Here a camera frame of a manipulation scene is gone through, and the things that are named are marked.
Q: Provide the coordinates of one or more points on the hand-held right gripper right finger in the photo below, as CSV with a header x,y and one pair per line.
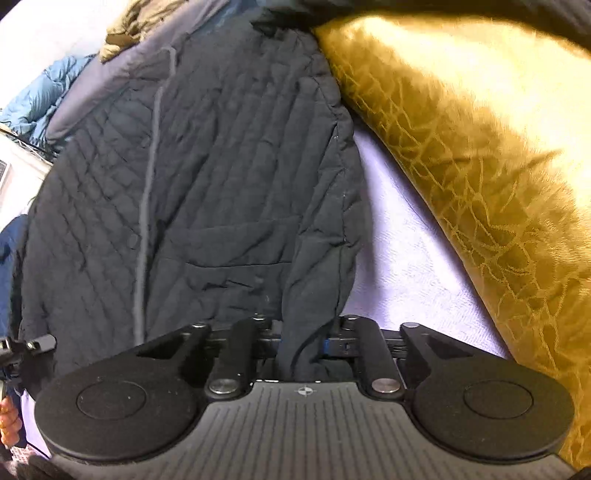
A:
x,y
334,348

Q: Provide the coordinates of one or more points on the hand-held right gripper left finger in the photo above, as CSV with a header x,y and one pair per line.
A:
x,y
240,350

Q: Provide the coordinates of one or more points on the light blue puffer jacket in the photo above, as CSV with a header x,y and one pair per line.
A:
x,y
41,99

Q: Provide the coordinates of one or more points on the grey-purple garment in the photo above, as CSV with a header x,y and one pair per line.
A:
x,y
106,78

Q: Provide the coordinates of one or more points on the black quilted jacket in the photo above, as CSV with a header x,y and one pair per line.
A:
x,y
207,194

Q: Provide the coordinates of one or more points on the olive green garment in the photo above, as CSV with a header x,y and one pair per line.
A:
x,y
124,27

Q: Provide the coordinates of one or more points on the gold patterned pillow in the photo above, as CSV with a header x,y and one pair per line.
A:
x,y
485,161

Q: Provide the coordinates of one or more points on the person's left hand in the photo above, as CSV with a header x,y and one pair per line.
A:
x,y
9,422

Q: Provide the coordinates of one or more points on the lavender floral bed sheet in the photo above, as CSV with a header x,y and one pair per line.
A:
x,y
415,286

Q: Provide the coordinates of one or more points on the navy blue cloth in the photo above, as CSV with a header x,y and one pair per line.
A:
x,y
10,267

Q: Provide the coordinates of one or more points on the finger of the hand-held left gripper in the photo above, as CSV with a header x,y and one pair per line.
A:
x,y
37,344

